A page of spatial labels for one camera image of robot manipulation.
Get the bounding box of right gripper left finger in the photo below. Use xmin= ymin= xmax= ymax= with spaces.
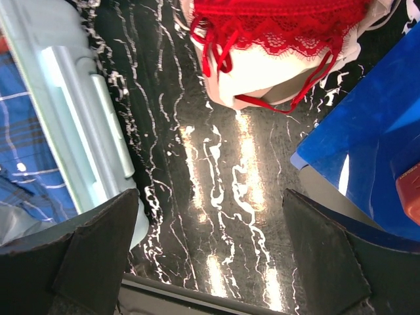
xmin=1 ymin=189 xmax=139 ymax=314

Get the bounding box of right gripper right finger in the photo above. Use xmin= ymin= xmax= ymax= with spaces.
xmin=283 ymin=189 xmax=419 ymax=314

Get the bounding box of blue plaid shirt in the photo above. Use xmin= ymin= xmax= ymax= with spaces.
xmin=1 ymin=52 xmax=77 ymax=223

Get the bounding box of red brown travel adapter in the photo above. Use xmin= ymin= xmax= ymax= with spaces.
xmin=396 ymin=163 xmax=420 ymax=225

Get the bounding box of red lace white bra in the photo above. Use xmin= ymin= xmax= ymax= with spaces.
xmin=175 ymin=1 xmax=399 ymax=111

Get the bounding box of mint green open suitcase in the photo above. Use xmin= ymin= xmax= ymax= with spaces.
xmin=1 ymin=1 xmax=136 ymax=243

